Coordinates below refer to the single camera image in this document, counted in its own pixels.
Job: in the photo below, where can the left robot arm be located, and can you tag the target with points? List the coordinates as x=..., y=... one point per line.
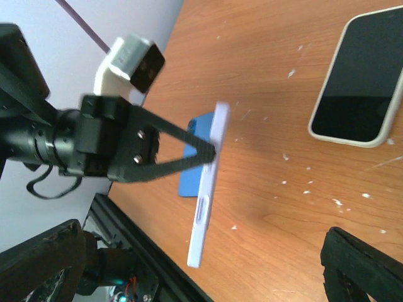
x=24, y=93

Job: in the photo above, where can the lilac phone case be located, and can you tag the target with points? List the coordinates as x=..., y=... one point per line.
x=207, y=186

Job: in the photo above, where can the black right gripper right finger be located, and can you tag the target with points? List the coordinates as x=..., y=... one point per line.
x=356, y=271

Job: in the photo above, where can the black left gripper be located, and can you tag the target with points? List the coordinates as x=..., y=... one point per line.
x=108, y=137

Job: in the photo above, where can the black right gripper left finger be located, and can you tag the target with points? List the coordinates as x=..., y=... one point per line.
x=47, y=267

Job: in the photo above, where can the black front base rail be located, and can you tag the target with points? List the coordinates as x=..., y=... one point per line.
x=122, y=256

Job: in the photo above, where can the beige silicone phone case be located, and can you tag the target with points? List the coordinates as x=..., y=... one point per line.
x=357, y=80

